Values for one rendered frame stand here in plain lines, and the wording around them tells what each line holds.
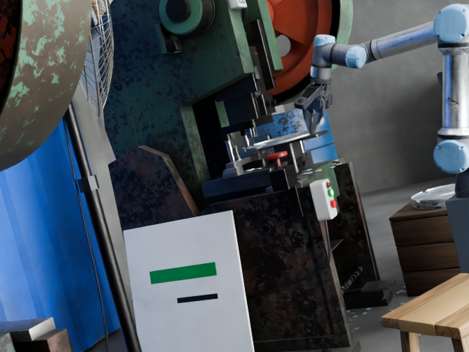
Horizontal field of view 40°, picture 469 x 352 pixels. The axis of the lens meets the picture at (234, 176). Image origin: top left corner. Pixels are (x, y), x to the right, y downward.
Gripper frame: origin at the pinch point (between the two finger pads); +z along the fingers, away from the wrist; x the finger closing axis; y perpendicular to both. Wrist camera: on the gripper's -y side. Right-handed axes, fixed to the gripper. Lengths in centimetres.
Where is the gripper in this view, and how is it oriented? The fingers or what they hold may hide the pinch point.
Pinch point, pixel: (310, 130)
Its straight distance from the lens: 247.5
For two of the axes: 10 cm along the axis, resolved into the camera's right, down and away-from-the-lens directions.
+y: 6.5, -2.3, 7.3
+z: -0.7, 9.3, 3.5
